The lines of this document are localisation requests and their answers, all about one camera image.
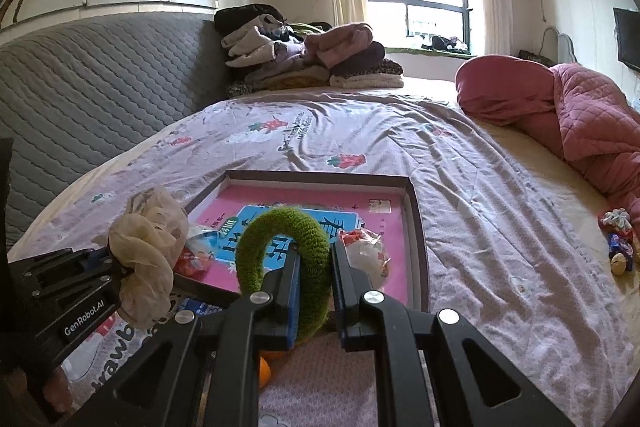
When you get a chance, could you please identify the shallow grey cardboard box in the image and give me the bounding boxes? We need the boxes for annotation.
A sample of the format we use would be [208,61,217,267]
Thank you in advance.
[171,169,432,313]

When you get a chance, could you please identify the pink quilted blanket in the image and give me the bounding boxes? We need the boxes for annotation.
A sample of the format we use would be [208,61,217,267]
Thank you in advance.
[454,55,639,229]

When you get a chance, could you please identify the blue biscuit packet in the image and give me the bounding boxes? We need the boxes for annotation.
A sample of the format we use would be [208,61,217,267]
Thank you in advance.
[177,297,222,317]

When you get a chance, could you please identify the red snack ball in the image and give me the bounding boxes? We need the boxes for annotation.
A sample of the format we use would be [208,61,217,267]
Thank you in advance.
[174,223,219,277]

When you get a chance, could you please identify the green fuzzy ring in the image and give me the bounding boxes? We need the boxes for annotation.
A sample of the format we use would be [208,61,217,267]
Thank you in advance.
[234,204,332,344]

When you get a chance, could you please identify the small colourful toy figures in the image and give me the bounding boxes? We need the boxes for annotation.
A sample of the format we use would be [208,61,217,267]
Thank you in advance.
[598,208,636,277]

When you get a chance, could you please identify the orange tangerine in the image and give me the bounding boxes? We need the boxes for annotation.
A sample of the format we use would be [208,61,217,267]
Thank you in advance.
[260,350,288,363]
[258,357,271,389]

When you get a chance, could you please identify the strawberry print bed sheet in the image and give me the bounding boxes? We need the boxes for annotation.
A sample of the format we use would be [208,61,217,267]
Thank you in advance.
[10,91,636,426]

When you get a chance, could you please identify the black wall television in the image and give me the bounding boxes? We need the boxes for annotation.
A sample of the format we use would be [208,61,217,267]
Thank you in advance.
[613,8,640,72]

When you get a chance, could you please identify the pile of folded clothes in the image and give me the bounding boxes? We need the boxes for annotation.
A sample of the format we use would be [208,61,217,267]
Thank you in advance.
[214,3,404,98]

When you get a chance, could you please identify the beige mesh drawstring pouch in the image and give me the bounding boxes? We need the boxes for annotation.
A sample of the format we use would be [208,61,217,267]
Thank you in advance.
[107,186,189,329]

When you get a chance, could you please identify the grey quilted headboard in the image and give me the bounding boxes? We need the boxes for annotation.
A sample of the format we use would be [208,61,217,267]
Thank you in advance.
[1,12,228,245]

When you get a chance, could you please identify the clothes on window sill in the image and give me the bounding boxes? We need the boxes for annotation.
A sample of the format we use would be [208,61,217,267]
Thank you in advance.
[421,35,470,55]

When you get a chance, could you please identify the white blue snack ball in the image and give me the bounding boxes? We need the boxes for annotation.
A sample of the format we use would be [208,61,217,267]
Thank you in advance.
[340,228,390,289]

